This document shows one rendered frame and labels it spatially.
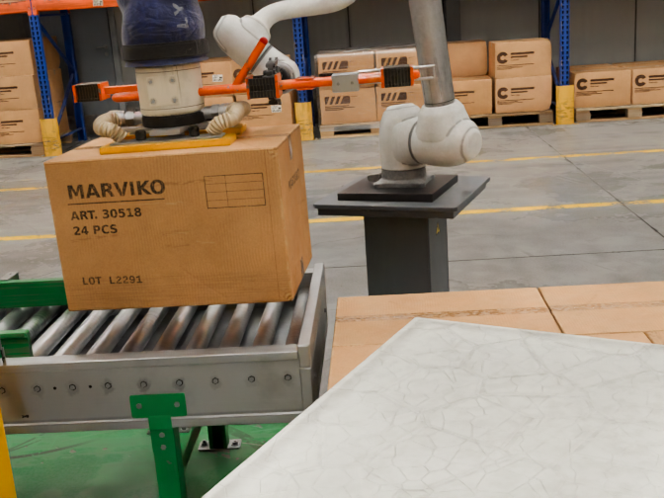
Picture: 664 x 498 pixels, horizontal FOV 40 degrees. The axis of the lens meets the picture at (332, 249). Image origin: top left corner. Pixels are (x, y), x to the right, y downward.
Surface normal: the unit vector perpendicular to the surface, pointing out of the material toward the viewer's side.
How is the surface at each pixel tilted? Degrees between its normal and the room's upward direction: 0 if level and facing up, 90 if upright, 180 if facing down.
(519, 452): 0
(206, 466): 0
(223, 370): 90
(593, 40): 90
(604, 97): 92
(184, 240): 90
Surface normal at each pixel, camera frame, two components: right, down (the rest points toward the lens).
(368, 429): -0.07, -0.96
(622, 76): -0.04, 0.26
